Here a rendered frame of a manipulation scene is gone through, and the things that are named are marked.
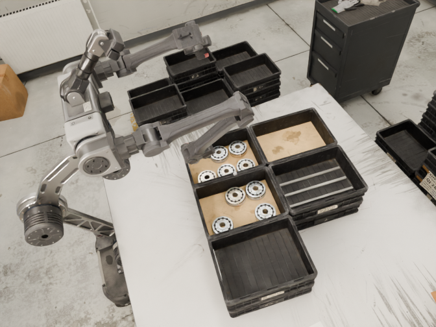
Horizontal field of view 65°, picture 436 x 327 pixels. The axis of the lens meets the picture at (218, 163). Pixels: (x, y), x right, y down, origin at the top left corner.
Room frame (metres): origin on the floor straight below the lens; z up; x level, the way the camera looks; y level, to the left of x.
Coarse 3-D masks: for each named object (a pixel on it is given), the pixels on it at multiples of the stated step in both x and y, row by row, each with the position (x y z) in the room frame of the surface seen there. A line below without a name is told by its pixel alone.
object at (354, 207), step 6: (354, 204) 0.79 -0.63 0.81; (336, 210) 0.78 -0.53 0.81; (342, 210) 0.80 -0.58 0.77; (348, 210) 0.80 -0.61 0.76; (354, 210) 0.81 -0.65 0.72; (318, 216) 0.77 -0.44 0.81; (324, 216) 0.79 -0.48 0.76; (330, 216) 0.78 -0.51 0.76; (336, 216) 0.79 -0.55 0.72; (342, 216) 0.79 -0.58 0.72; (300, 222) 0.76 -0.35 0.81; (306, 222) 0.77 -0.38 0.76; (312, 222) 0.78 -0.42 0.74; (318, 222) 0.78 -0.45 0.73; (324, 222) 0.78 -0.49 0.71; (300, 228) 0.76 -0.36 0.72
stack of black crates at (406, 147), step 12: (408, 120) 1.62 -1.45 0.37; (384, 132) 1.58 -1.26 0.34; (396, 132) 1.61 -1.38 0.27; (408, 132) 1.59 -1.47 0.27; (420, 132) 1.50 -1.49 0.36; (384, 144) 1.48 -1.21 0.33; (396, 144) 1.50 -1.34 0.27; (408, 144) 1.48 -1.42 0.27; (420, 144) 1.46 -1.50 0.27; (432, 144) 1.39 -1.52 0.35; (396, 156) 1.34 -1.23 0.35; (408, 156) 1.37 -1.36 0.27; (420, 156) 1.35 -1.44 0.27; (408, 168) 1.22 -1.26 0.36
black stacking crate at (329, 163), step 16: (304, 160) 1.06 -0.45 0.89; (320, 160) 1.07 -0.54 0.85; (336, 160) 1.06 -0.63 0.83; (288, 176) 1.02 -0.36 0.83; (320, 176) 0.98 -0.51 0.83; (336, 176) 0.96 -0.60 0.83; (352, 176) 0.91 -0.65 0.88; (288, 192) 0.92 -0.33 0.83; (304, 192) 0.91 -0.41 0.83; (320, 192) 0.89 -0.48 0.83; (320, 208) 0.78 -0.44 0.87; (336, 208) 0.79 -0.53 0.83
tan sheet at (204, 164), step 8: (248, 144) 1.29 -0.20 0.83; (248, 152) 1.23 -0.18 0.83; (200, 160) 1.23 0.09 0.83; (208, 160) 1.22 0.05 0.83; (232, 160) 1.19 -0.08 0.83; (192, 168) 1.19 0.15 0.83; (200, 168) 1.18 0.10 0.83; (208, 168) 1.17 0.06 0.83; (216, 168) 1.16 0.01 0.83; (192, 176) 1.13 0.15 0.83
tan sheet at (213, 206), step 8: (264, 184) 1.00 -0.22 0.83; (224, 192) 0.99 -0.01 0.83; (200, 200) 0.97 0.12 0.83; (208, 200) 0.96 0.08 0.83; (216, 200) 0.95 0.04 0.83; (224, 200) 0.94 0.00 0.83; (248, 200) 0.92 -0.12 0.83; (256, 200) 0.91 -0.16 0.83; (264, 200) 0.90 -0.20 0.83; (272, 200) 0.89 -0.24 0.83; (208, 208) 0.91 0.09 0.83; (216, 208) 0.90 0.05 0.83; (224, 208) 0.90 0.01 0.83; (232, 208) 0.89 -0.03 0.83; (240, 208) 0.88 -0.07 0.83; (248, 208) 0.87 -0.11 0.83; (208, 216) 0.87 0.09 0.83; (216, 216) 0.86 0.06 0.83; (232, 216) 0.84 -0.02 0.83; (240, 216) 0.84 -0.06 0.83; (248, 216) 0.83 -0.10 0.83; (208, 224) 0.82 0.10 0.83; (240, 224) 0.79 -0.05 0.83; (208, 232) 0.78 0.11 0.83
